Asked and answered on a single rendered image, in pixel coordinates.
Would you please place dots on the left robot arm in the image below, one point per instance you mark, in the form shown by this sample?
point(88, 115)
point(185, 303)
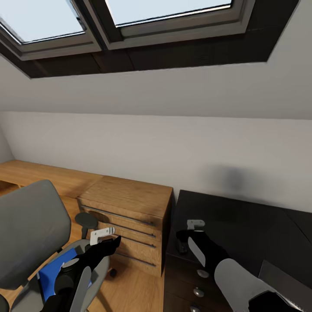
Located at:
point(73, 280)

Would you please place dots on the notebook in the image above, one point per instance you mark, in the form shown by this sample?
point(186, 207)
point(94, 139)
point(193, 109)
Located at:
point(295, 292)

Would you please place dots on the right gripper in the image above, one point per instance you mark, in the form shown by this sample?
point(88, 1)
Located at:
point(183, 235)

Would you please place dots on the mouse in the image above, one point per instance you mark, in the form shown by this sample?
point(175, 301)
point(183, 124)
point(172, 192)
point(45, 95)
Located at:
point(181, 247)

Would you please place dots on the fixed window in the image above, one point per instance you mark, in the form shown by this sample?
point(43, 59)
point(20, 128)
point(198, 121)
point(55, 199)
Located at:
point(58, 38)

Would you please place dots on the swivel chair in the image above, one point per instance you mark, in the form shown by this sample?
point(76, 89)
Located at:
point(34, 224)

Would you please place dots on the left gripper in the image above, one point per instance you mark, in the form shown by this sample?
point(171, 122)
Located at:
point(105, 248)

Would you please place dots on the folder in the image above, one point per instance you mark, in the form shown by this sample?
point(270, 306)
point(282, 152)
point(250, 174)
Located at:
point(47, 275)

